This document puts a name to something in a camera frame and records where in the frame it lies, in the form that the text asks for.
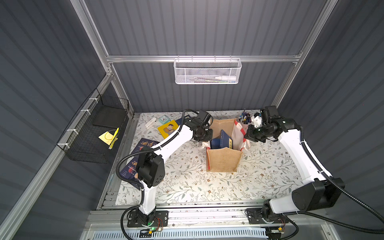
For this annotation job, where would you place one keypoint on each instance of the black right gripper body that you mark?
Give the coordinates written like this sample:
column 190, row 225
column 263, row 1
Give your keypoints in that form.
column 252, row 135

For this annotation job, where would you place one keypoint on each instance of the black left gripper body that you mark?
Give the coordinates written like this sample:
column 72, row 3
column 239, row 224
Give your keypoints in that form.
column 202, row 135

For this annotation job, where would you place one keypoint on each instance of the blue book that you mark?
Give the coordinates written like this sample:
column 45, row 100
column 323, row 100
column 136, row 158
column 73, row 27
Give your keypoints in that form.
column 179, row 121

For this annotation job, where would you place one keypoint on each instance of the blue book Guiguzi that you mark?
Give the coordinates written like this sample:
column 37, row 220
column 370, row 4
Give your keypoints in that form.
column 226, row 140

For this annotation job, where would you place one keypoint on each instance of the yellow cartoon cover book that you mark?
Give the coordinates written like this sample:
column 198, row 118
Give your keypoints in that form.
column 167, row 129

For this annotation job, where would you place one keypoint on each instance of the burlap canvas bag red panel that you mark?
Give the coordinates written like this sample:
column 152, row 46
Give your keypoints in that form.
column 225, row 150

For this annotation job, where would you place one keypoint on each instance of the blue book Yuanqu 300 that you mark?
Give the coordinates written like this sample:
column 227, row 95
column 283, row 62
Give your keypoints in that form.
column 215, row 143

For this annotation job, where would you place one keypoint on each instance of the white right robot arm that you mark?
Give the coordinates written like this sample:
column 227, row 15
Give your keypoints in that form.
column 319, row 191

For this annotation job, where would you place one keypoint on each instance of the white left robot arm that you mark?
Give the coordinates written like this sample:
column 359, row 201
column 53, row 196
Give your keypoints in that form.
column 151, row 164

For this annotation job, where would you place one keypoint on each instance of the pink pen holder cup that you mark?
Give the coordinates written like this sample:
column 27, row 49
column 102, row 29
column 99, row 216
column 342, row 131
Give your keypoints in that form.
column 245, row 117

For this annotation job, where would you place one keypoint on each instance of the small teal card box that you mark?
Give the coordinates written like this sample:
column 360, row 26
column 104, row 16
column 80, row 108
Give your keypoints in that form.
column 164, row 119

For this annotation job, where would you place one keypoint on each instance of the floral table mat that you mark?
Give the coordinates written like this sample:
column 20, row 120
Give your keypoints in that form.
column 266, row 171

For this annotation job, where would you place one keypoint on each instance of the white eraser block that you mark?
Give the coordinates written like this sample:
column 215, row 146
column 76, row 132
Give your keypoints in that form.
column 150, row 123

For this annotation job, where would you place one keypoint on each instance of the white marker in basket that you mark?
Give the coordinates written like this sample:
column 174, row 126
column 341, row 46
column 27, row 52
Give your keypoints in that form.
column 226, row 78

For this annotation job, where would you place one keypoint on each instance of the dark portrait book upper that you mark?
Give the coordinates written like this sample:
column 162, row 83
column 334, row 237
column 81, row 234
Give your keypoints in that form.
column 144, row 144

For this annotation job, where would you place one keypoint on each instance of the dark portrait book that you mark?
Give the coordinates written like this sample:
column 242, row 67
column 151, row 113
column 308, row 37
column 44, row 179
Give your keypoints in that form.
column 130, row 170
column 144, row 144

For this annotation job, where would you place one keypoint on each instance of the dark portrait book lower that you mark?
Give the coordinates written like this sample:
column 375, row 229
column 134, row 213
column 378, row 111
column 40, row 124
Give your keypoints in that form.
column 130, row 170

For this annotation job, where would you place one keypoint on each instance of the yellow pen in basket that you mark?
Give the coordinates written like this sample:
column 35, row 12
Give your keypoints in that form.
column 115, row 137

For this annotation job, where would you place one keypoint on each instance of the black tray in basket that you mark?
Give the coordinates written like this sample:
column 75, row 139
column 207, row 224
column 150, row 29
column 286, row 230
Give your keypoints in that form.
column 109, row 117

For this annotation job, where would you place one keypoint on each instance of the yellow sticky note pad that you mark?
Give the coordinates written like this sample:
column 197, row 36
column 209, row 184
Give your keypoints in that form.
column 107, row 137

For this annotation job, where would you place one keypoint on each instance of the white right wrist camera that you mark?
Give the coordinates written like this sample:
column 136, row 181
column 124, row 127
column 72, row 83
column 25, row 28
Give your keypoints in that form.
column 256, row 120

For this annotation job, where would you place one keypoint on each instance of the white wire mesh basket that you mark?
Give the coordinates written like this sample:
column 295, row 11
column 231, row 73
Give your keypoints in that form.
column 203, row 70

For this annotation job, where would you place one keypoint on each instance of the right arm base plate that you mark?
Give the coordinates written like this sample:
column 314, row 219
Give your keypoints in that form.
column 264, row 216

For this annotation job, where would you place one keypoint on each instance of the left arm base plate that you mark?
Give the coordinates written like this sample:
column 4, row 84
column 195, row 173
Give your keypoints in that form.
column 154, row 219

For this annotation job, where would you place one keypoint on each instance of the black wire wall basket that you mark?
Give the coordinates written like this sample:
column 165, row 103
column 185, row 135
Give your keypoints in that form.
column 81, row 141

